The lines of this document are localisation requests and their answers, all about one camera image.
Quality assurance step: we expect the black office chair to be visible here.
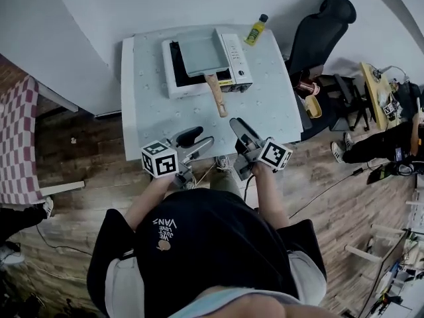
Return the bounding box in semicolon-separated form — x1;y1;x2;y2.
284;0;372;132

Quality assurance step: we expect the yellow wooden desk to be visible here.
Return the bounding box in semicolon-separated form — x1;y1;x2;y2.
360;62;398;132

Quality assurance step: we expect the person's left forearm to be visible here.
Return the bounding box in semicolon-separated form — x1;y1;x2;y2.
125;176;175;233

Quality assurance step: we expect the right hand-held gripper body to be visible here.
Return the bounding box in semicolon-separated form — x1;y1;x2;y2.
233;134;294;181

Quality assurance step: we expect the person's olive trouser leg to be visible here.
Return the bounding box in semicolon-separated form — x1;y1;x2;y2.
210;169;242;198

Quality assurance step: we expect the yellow box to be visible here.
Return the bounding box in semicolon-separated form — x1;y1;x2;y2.
304;94;323;119

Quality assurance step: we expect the person's torso black shirt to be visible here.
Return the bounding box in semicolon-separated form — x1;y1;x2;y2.
86;188;332;318

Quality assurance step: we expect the yellow oil bottle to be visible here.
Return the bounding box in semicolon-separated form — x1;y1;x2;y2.
243;13;268;47

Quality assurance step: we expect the person's shoe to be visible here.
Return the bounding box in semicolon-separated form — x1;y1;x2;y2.
215;155;235;171

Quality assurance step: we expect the white portable induction cooktop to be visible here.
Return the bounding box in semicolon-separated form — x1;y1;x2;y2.
161;33;254;99

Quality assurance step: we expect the square grey frying pan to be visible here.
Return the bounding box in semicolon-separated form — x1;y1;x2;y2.
175;27;233;118

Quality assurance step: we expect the white cable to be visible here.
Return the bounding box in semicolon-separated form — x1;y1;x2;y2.
191;160;216;188

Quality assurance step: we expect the white wooden frame furniture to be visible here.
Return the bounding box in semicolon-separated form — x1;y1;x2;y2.
344;200;424;264

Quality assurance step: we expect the pink cup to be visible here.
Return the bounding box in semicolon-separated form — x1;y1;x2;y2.
296;79;321;95

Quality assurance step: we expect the checkered cloth table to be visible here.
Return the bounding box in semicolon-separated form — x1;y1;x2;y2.
0;74;85;205

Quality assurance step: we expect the black cable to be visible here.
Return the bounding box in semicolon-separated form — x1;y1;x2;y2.
288;167;365;218

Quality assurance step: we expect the person's right forearm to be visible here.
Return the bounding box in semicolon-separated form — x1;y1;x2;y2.
253;162;291;230

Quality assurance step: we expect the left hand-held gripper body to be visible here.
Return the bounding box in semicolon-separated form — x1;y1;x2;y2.
140;137;199;188

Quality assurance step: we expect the white square table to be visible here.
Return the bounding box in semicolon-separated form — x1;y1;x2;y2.
121;28;304;162

